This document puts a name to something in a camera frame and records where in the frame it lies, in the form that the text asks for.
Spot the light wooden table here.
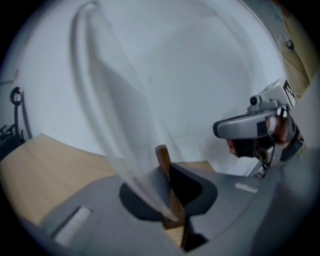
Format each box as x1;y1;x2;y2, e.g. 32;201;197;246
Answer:
0;133;216;227

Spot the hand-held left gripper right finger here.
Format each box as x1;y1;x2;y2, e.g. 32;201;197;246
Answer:
169;162;279;251

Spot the clear plastic bag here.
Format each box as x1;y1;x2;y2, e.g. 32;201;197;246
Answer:
69;0;188;249

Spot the dark wrist strap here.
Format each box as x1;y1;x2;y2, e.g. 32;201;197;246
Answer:
279;117;305;162

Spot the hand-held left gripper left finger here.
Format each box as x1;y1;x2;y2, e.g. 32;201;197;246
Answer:
39;165;182;256

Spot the grey harness strap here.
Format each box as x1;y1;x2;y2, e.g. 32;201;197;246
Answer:
283;36;295;53

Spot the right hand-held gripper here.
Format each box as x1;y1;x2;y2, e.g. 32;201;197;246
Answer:
212;77;298;174

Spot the person's right hand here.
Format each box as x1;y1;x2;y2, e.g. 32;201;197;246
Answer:
226;114;290;157

